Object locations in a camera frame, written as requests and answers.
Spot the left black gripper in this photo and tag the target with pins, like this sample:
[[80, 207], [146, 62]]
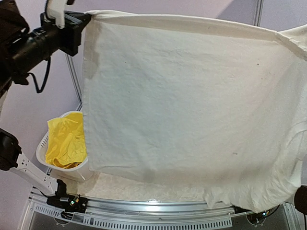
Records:
[[77, 21]]

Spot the white t-shirt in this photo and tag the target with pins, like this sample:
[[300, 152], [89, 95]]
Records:
[[198, 103]]

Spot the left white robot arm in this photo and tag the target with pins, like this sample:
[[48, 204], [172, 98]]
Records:
[[25, 53]]

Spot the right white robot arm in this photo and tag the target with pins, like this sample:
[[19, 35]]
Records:
[[300, 199]]

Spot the white plastic laundry basket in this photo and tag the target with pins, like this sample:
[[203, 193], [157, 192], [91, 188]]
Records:
[[79, 173]]

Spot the yellow garment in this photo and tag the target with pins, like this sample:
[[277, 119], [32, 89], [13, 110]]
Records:
[[66, 142]]

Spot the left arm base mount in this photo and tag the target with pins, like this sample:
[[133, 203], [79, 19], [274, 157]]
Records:
[[67, 202]]

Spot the front aluminium rail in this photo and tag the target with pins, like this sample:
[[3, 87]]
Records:
[[103, 214]]

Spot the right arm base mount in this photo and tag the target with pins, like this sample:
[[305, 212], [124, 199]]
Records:
[[259, 212]]

